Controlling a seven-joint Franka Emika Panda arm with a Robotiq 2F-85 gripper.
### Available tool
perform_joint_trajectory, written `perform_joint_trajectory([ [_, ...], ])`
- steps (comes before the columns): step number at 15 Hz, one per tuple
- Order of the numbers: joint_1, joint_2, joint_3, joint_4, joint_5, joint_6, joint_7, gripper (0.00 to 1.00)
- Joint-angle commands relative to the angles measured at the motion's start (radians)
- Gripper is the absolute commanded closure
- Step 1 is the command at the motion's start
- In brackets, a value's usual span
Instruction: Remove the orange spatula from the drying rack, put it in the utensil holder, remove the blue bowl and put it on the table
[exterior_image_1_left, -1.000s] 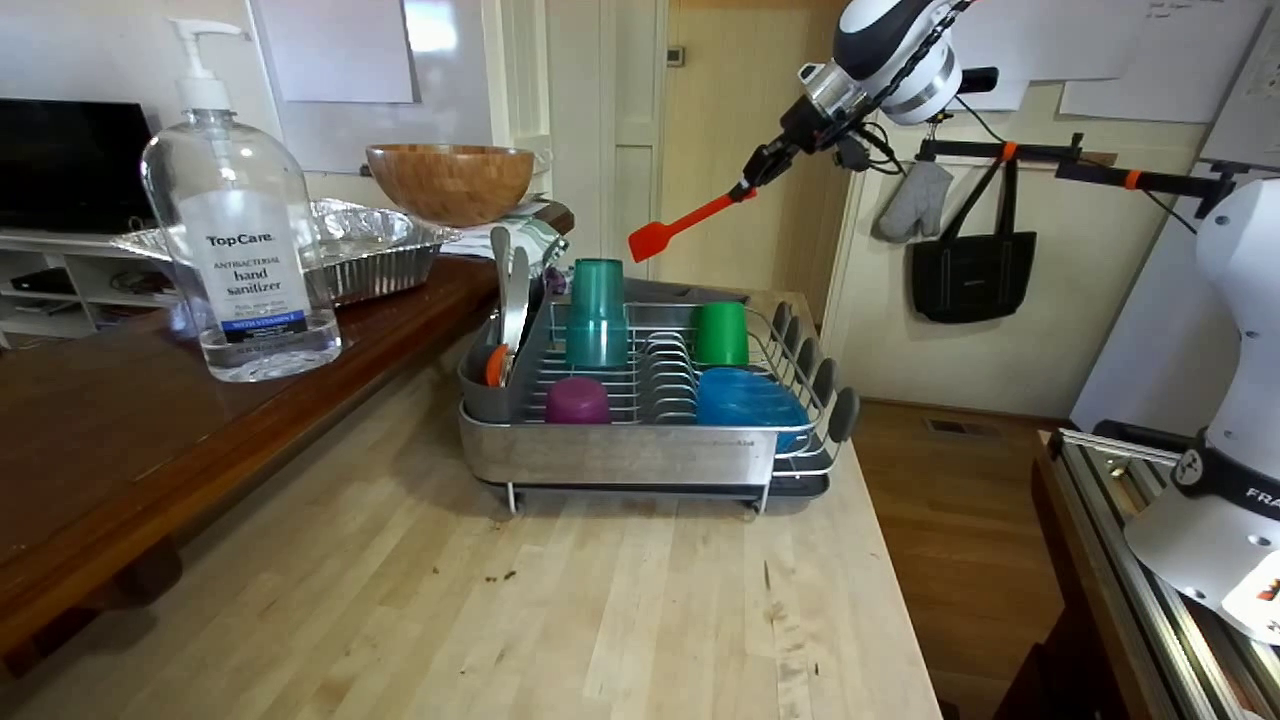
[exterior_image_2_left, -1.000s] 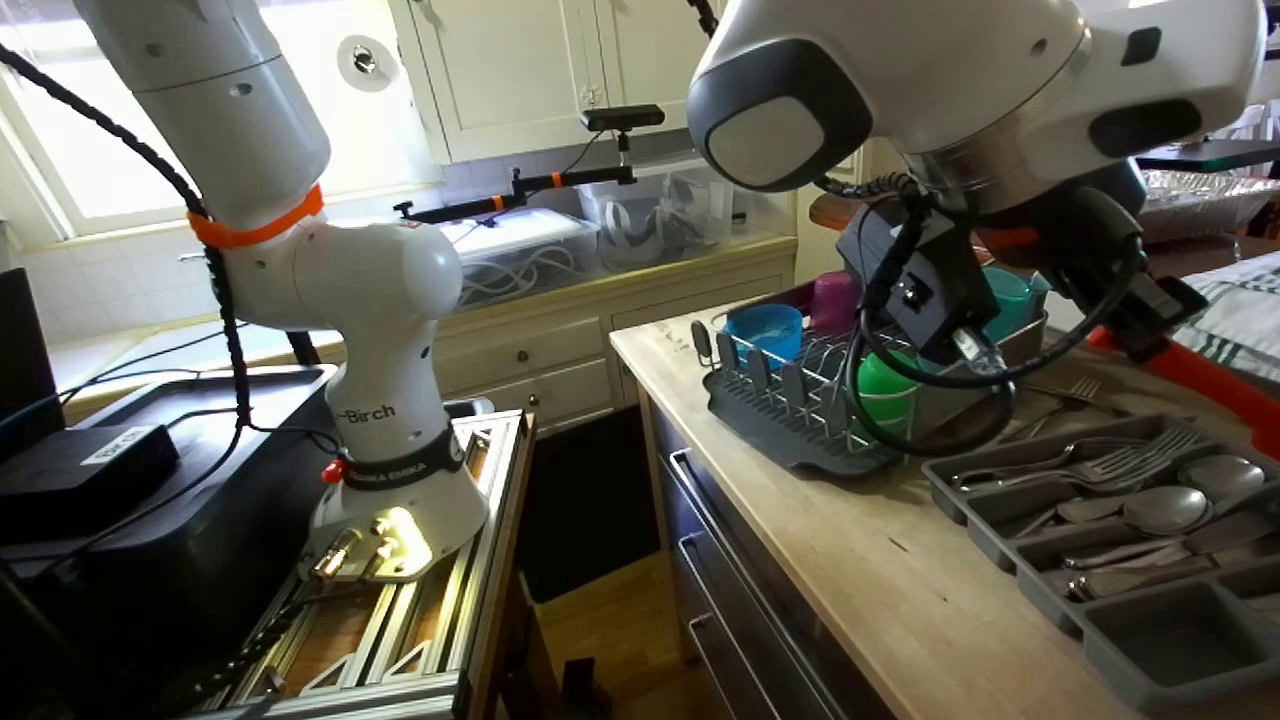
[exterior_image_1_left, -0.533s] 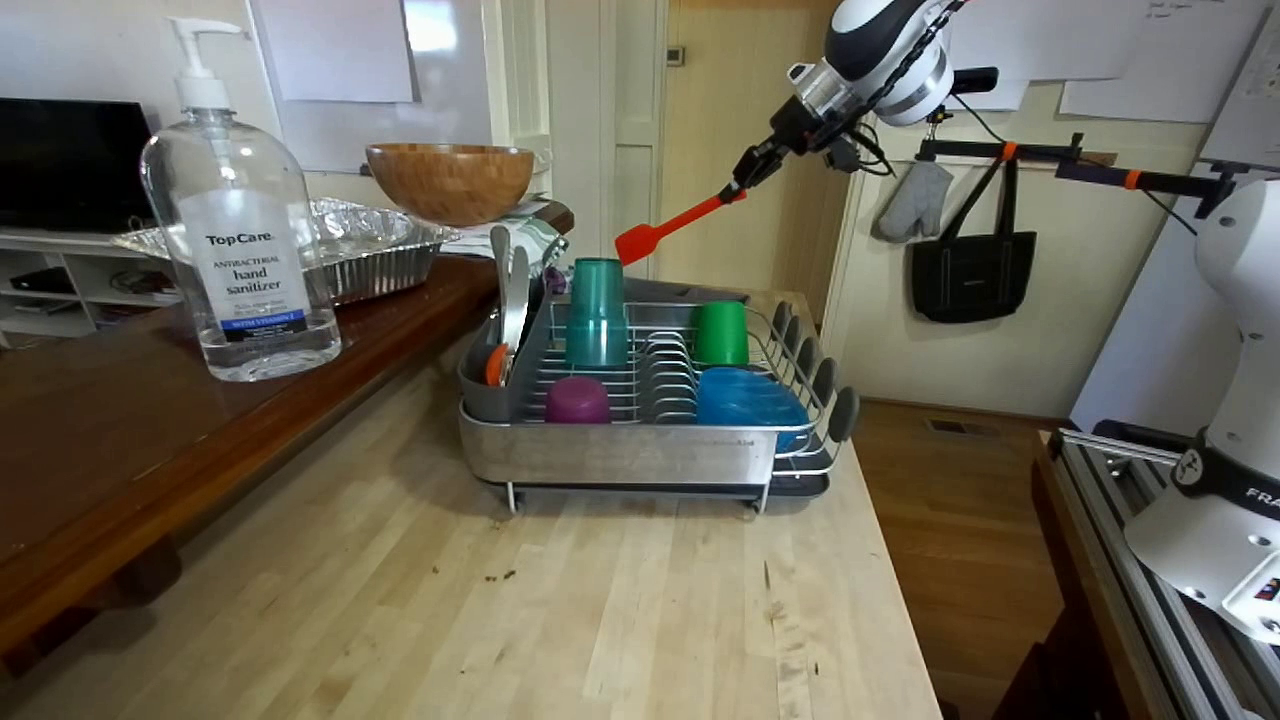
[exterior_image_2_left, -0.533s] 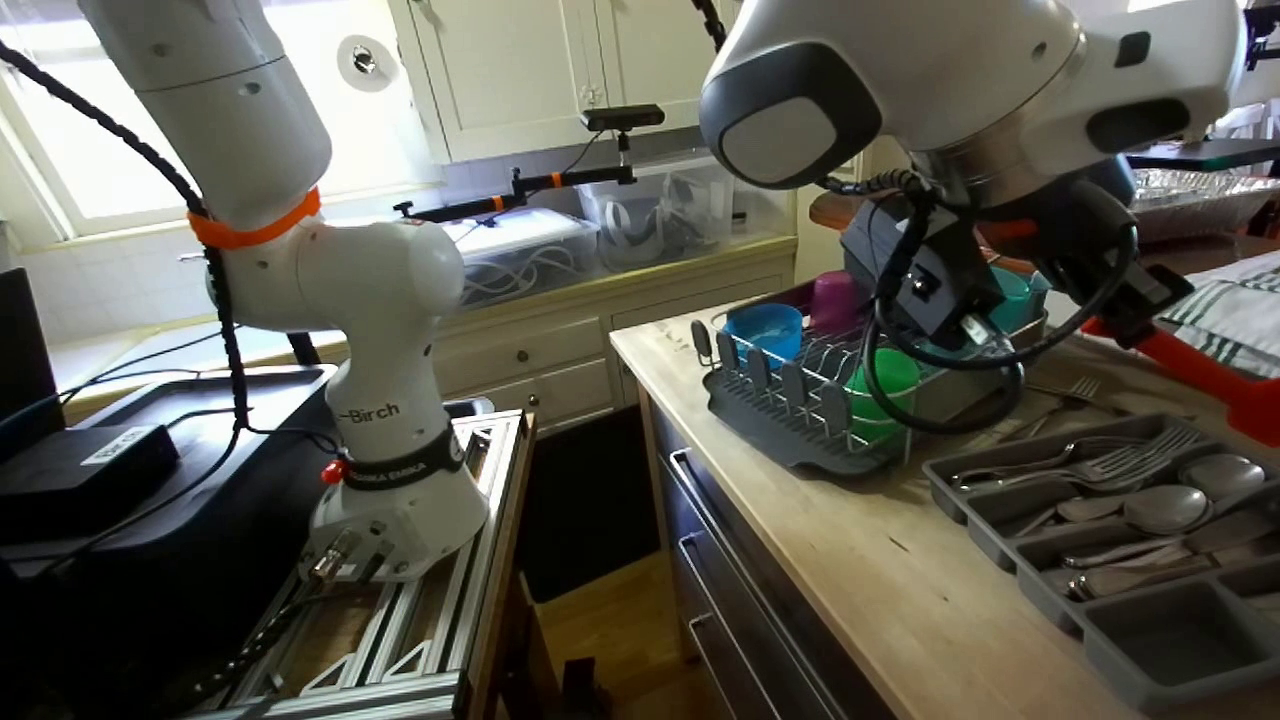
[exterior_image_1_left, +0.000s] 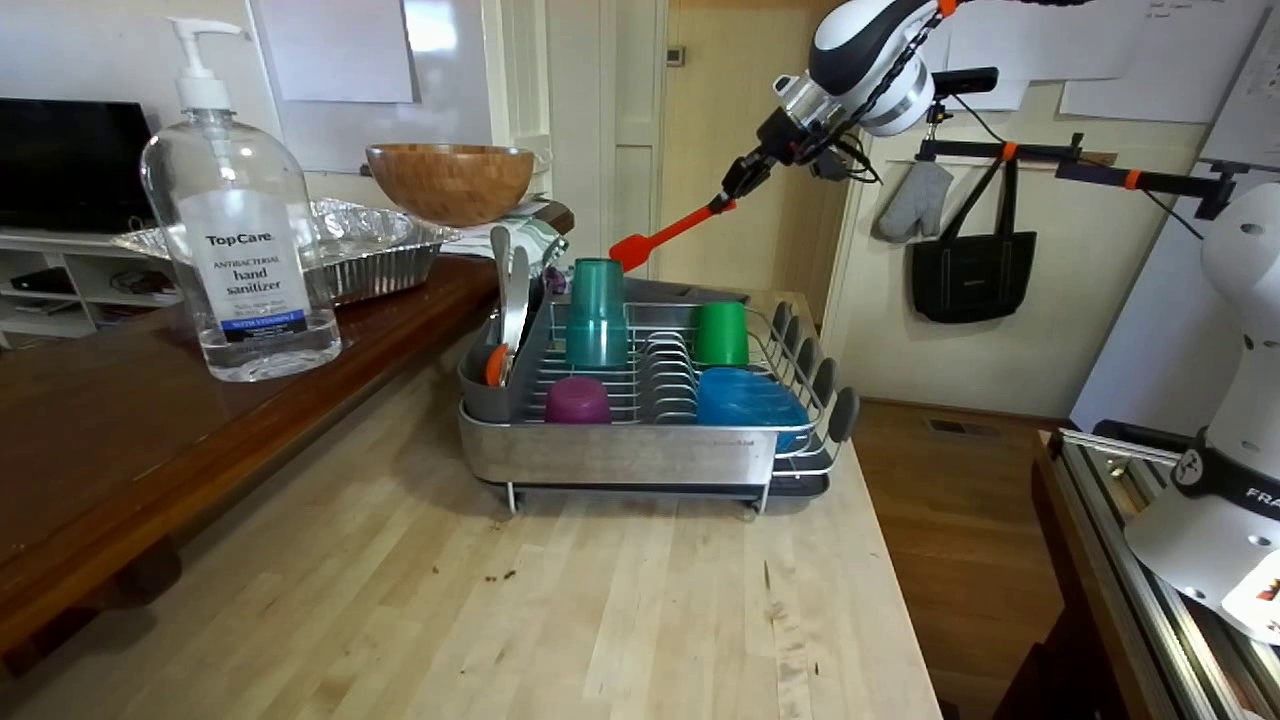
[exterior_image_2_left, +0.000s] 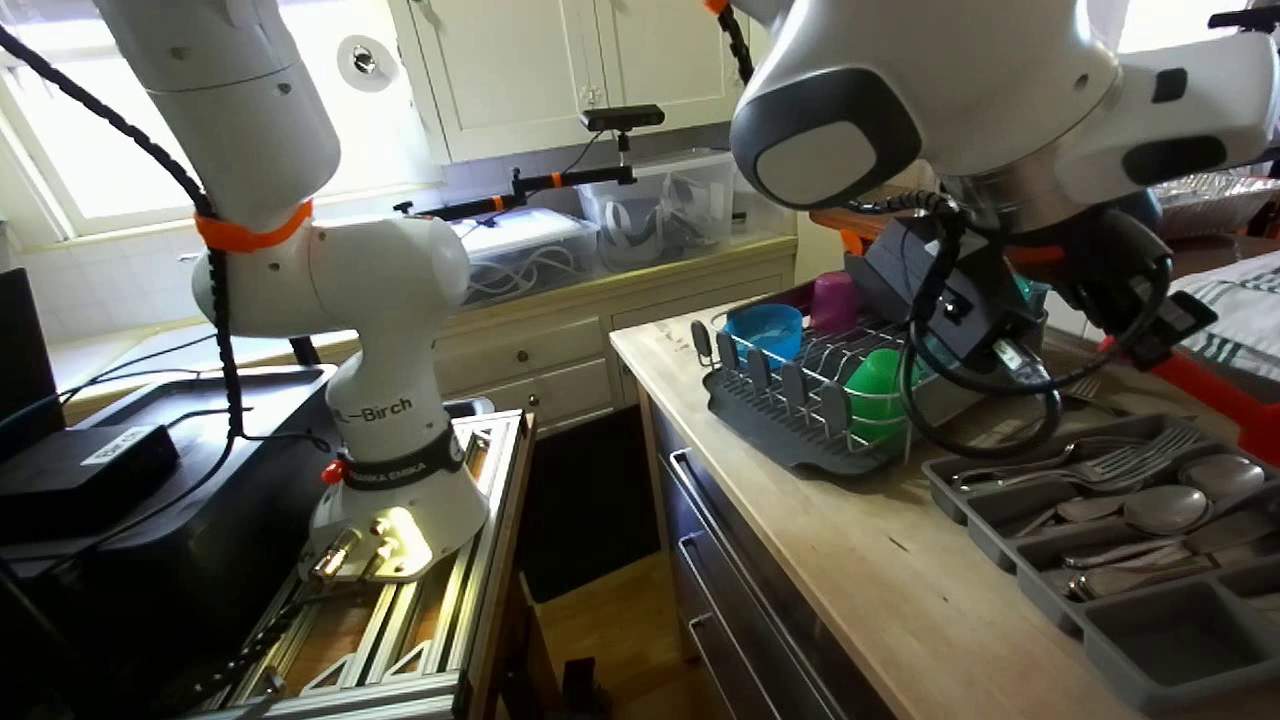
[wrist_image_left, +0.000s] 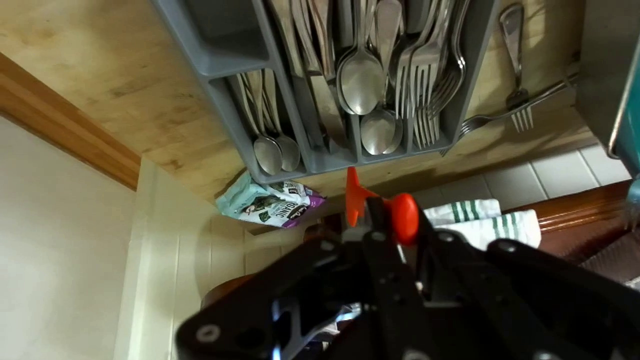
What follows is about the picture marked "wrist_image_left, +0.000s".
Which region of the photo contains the teal purple snack packet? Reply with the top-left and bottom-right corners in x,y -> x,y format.
215,169 -> 328,229

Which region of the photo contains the silver table knife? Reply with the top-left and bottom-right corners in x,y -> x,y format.
267,0 -> 350,151

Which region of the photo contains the silver metal cutlery piece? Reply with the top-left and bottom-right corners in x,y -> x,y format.
458,68 -> 581,135

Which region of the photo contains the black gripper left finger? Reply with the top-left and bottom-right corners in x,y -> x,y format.
175,195 -> 438,360

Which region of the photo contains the orange spatula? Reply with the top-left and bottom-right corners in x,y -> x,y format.
342,166 -> 422,248

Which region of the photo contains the silver metal spoon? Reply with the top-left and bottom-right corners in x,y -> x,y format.
334,0 -> 389,117
359,107 -> 407,157

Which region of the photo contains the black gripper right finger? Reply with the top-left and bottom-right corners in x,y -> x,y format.
418,227 -> 640,360

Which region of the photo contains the grey cutlery tray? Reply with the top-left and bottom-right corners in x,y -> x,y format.
151,0 -> 503,186

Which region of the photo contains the small silver teaspoon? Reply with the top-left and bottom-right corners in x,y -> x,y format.
263,66 -> 305,173
233,68 -> 286,175

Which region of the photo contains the silver metal fork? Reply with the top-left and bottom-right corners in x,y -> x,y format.
392,0 -> 446,148
496,0 -> 538,133
426,0 -> 472,145

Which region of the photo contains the white green striped towel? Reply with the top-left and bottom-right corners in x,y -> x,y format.
422,197 -> 544,251

